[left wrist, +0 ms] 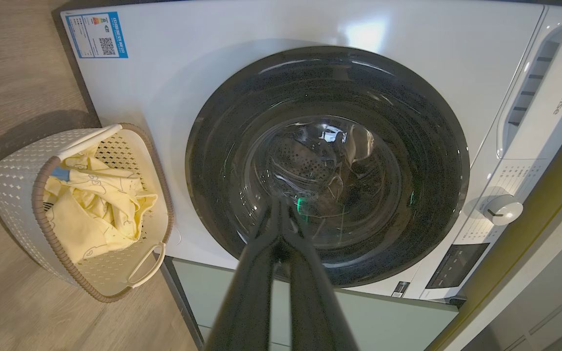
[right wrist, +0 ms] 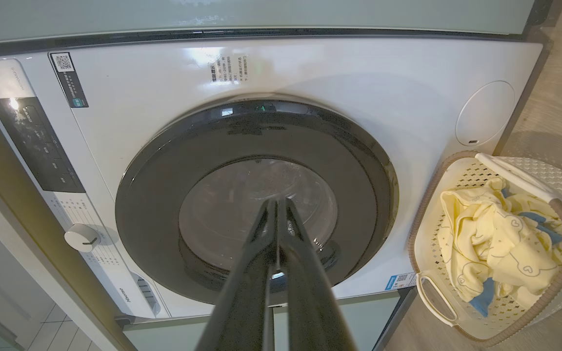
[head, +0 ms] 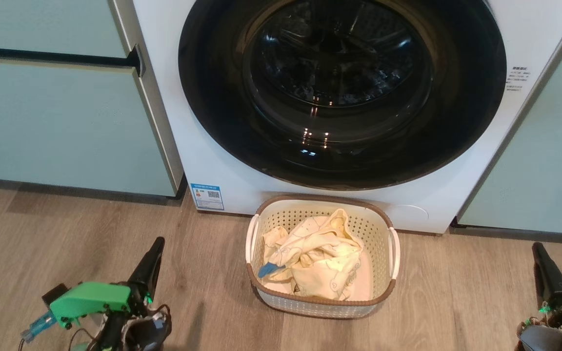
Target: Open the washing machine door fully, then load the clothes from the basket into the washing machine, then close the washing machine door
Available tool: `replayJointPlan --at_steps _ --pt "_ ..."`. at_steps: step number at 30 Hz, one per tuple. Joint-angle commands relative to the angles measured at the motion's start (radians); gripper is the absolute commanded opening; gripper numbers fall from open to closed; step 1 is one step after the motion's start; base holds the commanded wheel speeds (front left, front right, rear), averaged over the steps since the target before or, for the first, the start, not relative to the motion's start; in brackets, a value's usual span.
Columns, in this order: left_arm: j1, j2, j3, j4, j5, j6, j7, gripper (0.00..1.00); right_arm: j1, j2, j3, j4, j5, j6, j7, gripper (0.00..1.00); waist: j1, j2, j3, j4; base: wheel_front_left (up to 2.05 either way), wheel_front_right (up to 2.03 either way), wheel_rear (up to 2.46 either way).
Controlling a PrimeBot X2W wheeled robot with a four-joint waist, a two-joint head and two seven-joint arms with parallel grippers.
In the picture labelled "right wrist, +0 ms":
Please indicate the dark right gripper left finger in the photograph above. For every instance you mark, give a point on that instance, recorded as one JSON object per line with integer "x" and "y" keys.
{"x": 242, "y": 292}

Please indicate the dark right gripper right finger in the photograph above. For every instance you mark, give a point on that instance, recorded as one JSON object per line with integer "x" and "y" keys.
{"x": 310, "y": 302}

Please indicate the black washing machine door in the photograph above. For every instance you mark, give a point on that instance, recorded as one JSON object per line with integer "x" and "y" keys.
{"x": 154, "y": 195}

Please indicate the cream garment with blue trim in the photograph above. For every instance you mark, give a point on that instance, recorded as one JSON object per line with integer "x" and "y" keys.
{"x": 483, "y": 297}

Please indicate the pale yellow bear-print garment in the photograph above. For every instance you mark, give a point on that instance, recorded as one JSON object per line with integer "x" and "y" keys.
{"x": 500, "y": 243}

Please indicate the white washing machine dial knob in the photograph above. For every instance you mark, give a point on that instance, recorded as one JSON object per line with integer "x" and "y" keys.
{"x": 82, "y": 237}

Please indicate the white front-load washing machine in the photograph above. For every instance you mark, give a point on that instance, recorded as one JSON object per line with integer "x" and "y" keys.
{"x": 359, "y": 87}

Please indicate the black glossy control display panel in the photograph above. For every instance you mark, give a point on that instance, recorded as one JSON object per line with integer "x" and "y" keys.
{"x": 37, "y": 146}

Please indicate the wide pale green cabinet door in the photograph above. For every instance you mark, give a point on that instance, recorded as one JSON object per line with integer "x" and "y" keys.
{"x": 261, "y": 14}

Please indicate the pale green cabinet drawer front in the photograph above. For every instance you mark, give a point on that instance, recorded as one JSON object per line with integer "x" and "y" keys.
{"x": 173, "y": 336}

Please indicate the blue energy label sticker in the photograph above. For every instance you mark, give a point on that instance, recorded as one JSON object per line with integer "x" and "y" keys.
{"x": 400, "y": 281}

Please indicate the white perforated laundry basket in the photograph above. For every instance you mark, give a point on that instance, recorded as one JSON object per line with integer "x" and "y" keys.
{"x": 432, "y": 273}

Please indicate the printed instruction text label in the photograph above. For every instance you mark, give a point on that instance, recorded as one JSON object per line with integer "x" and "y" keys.
{"x": 229, "y": 69}

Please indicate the round white filter cover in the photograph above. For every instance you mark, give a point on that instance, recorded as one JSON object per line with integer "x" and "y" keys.
{"x": 486, "y": 114}

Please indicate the black QR code sticker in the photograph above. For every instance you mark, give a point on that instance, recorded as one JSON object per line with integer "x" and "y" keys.
{"x": 69, "y": 80}

